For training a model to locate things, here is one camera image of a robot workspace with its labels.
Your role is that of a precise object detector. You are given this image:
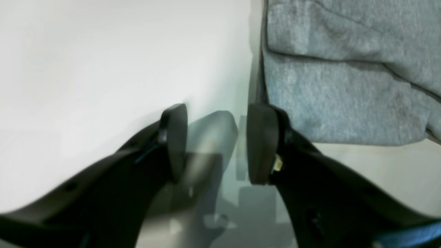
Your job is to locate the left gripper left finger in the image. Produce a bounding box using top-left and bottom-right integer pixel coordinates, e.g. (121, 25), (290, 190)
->
(0, 104), (188, 248)

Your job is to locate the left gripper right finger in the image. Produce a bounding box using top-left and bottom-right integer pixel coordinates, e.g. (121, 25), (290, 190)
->
(247, 104), (440, 248)

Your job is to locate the grey T-shirt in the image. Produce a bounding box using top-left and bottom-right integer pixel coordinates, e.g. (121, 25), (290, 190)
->
(262, 0), (440, 146)

